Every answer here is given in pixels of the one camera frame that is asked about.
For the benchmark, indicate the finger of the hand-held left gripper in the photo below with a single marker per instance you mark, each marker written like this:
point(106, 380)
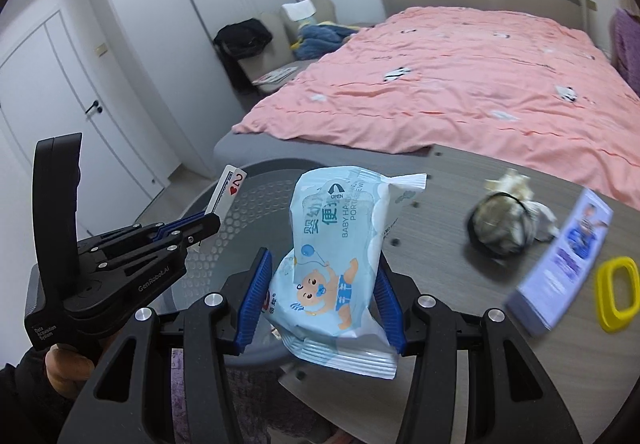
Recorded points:
point(130, 234)
point(165, 246)

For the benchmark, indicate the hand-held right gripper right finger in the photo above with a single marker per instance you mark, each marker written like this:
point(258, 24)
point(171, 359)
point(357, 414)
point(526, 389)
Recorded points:
point(387, 309)

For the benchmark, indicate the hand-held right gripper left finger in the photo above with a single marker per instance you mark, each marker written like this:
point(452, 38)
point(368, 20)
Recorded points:
point(252, 304)

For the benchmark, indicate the light blue wet wipes packet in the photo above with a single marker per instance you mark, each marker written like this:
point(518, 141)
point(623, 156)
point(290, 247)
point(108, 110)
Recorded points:
point(330, 274)

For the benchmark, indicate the grey plastic basket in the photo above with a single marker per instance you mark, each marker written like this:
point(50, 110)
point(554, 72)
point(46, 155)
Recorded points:
point(235, 234)

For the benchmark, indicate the white playing card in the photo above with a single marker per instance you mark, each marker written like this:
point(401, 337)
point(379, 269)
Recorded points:
point(230, 189)

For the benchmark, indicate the person's left hand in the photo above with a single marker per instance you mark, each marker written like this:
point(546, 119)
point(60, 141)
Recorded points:
point(65, 364)

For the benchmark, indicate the white door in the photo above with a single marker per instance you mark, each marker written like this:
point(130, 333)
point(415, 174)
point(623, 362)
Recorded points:
point(50, 89)

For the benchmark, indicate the crumpled white tissue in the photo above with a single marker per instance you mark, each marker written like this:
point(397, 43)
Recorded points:
point(512, 181)

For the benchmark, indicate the purple cartoon rabbit box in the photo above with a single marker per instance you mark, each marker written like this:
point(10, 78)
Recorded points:
point(565, 269)

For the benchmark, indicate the magazine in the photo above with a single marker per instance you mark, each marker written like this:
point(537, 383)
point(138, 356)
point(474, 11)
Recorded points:
point(275, 75)

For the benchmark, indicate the beige armchair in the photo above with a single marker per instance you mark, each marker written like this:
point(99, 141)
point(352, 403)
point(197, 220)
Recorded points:
point(270, 59)

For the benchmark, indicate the black clothing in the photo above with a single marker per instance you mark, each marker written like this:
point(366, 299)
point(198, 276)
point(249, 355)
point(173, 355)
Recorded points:
point(242, 36)

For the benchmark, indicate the blue clothing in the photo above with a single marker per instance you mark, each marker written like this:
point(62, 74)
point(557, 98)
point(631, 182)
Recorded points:
point(320, 36)

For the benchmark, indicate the white package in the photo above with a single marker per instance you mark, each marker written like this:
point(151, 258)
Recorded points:
point(297, 11)

